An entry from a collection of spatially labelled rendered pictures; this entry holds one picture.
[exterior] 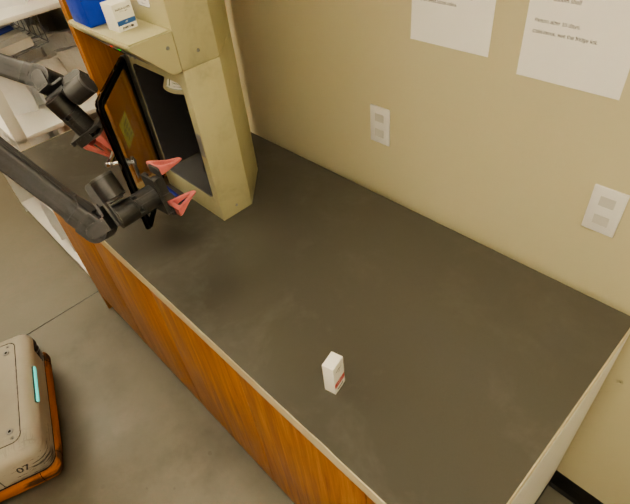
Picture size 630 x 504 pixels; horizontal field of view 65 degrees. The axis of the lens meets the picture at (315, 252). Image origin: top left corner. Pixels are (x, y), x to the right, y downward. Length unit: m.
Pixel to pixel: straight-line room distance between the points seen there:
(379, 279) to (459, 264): 0.22
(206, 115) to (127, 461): 1.44
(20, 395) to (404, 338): 1.59
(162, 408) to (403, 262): 1.37
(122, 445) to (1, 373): 0.56
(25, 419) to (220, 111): 1.39
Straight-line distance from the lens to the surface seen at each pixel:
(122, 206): 1.23
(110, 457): 2.32
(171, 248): 1.52
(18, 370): 2.39
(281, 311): 1.26
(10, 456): 2.18
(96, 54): 1.64
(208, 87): 1.38
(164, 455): 2.23
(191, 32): 1.33
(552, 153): 1.24
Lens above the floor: 1.88
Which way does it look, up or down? 43 degrees down
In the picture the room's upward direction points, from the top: 7 degrees counter-clockwise
